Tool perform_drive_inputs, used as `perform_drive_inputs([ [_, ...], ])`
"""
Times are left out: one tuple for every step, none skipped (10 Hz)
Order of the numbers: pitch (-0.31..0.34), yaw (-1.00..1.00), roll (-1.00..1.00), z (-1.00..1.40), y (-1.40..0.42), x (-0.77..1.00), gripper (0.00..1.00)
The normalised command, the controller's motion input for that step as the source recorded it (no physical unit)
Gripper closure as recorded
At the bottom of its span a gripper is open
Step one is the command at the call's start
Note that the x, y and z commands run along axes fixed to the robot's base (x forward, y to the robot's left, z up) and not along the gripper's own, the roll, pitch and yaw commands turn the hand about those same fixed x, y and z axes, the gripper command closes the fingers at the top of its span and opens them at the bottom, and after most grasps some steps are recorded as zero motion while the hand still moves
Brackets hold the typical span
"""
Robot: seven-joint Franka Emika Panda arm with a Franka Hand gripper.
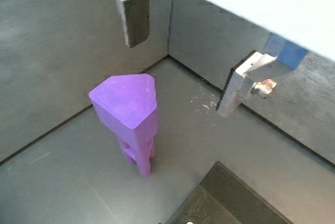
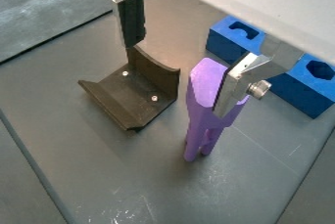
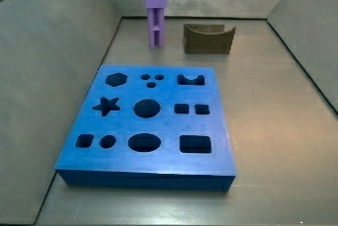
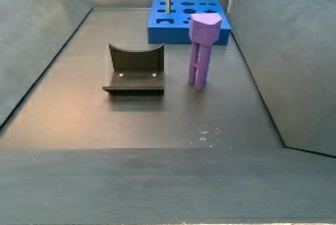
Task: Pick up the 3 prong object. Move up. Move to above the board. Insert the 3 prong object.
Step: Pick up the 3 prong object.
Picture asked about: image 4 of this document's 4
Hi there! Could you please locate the purple three prong peg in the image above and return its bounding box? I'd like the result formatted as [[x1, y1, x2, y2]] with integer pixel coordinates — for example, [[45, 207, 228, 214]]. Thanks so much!
[[189, 13, 221, 89]]

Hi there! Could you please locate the blue shape sorting board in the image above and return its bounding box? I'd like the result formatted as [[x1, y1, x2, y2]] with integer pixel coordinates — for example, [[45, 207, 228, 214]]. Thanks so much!
[[147, 0, 231, 45]]

